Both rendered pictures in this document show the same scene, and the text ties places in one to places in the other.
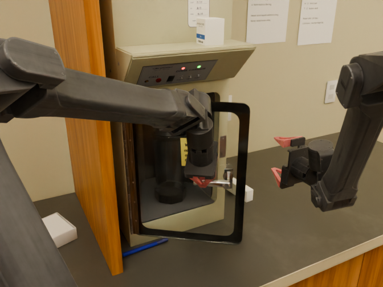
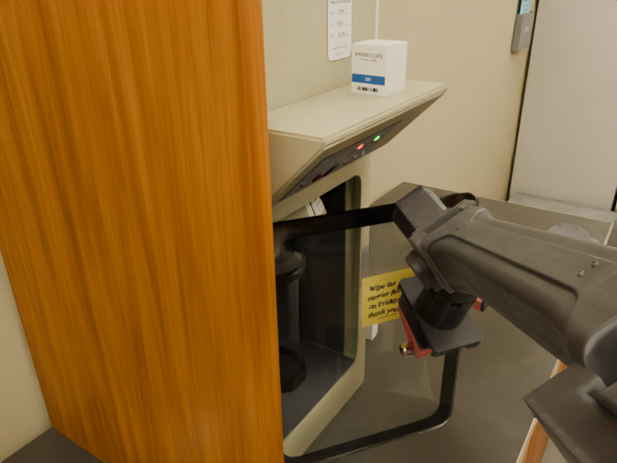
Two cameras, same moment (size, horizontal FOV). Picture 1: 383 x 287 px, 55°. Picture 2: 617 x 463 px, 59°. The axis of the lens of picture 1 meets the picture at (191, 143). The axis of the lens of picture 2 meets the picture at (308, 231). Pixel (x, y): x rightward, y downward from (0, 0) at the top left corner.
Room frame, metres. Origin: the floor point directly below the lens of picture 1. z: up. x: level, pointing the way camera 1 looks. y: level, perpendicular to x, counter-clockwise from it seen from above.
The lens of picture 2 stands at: (0.34, 0.37, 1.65)
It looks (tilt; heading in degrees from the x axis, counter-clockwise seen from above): 26 degrees down; 332
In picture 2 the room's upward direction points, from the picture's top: 1 degrees counter-clockwise
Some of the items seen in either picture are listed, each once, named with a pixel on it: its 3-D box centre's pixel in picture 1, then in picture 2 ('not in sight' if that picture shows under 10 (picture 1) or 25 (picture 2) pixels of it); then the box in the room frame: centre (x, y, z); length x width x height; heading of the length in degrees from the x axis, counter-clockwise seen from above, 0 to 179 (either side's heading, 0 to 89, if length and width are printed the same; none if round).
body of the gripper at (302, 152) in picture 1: (303, 169); not in sight; (0.86, -0.29, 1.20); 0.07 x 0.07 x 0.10; 27
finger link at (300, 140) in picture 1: (286, 147); not in sight; (0.92, -0.26, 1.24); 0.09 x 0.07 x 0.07; 27
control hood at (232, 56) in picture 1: (187, 66); (353, 141); (0.89, 0.01, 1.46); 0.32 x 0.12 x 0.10; 117
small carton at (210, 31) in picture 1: (210, 31); (378, 67); (0.92, -0.04, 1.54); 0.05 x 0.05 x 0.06; 23
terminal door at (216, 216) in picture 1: (186, 175); (367, 342); (0.84, 0.01, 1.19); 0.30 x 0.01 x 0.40; 81
